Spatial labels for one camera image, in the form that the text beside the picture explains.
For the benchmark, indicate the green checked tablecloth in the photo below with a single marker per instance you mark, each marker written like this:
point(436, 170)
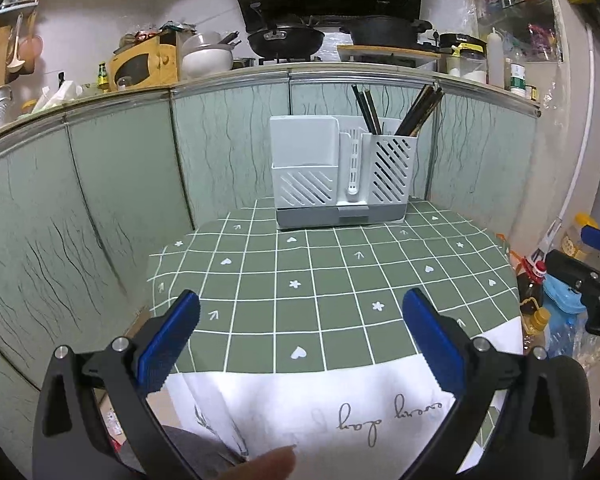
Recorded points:
point(305, 310)

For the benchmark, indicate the white slotted utensil holder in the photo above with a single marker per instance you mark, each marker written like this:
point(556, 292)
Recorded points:
point(302, 145)

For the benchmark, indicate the clear jar with white powder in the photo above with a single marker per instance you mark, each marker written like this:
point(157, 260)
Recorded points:
point(465, 67)

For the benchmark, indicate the black countertop appliance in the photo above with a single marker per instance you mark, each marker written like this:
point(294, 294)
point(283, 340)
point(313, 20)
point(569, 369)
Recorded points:
point(462, 41)

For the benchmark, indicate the yellow microwave oven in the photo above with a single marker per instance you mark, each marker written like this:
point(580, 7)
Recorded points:
point(140, 67)

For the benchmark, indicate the green glass bottle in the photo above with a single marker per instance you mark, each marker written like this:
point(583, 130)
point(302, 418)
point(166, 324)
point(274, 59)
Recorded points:
point(103, 77)

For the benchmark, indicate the white plastic packet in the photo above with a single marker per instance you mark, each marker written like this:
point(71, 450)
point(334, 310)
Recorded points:
point(55, 97)

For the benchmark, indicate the pink ladle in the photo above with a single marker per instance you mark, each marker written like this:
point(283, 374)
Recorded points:
point(31, 50)

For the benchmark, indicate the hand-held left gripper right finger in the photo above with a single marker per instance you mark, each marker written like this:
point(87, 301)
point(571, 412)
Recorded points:
point(432, 345)

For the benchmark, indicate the white pipe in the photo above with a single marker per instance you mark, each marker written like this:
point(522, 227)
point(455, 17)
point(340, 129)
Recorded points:
point(577, 160)

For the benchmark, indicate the bottle with green label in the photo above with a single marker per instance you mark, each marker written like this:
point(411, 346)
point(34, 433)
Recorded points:
point(518, 77)

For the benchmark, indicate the black cast iron pan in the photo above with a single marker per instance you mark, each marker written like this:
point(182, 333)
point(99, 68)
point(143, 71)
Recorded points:
point(385, 30)

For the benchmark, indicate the dark oil bottle red cap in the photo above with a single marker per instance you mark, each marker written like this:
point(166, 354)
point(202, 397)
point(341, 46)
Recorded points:
point(530, 287)

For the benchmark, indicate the white wall rack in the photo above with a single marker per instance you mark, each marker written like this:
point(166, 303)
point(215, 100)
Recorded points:
point(15, 6)

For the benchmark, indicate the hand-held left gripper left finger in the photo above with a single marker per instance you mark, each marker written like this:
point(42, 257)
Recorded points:
point(167, 340)

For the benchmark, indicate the white pot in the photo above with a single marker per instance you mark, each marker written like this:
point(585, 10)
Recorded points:
point(207, 62)

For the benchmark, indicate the person's left leg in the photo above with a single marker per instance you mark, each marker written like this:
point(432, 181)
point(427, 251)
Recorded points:
point(205, 460)

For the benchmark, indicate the beige ladle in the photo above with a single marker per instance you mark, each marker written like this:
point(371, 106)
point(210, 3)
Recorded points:
point(16, 57)

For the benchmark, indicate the blue plastic container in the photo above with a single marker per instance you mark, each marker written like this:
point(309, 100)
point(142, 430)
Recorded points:
point(562, 300)

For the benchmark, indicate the black wok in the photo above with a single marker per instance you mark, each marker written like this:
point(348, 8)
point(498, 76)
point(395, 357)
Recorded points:
point(285, 40)

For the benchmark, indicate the white squeeze bottle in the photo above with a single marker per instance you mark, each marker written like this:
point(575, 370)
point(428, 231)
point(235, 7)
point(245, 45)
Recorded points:
point(495, 60)

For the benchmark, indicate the person's left hand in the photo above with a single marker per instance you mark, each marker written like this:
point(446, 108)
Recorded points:
point(272, 466)

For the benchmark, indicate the plastic jar with yellow lid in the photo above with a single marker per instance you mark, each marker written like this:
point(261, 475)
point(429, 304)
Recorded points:
point(577, 240)

